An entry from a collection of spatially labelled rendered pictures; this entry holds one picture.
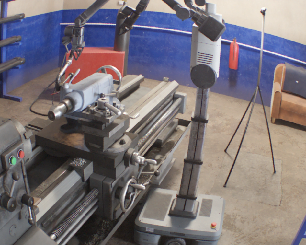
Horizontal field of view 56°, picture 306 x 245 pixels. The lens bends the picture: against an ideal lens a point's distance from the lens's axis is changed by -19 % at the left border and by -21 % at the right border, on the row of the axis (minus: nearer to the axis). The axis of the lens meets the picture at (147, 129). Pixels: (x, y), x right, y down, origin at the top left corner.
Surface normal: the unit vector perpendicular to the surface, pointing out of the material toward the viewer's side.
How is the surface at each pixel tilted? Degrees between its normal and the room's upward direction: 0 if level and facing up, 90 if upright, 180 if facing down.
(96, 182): 90
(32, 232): 0
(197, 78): 90
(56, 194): 36
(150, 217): 0
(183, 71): 90
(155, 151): 0
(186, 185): 90
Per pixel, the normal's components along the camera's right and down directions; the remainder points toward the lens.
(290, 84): -0.61, 0.36
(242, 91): -0.36, 0.38
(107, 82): 0.93, 0.08
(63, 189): 0.60, -0.61
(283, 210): 0.07, -0.90
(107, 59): -0.02, 0.43
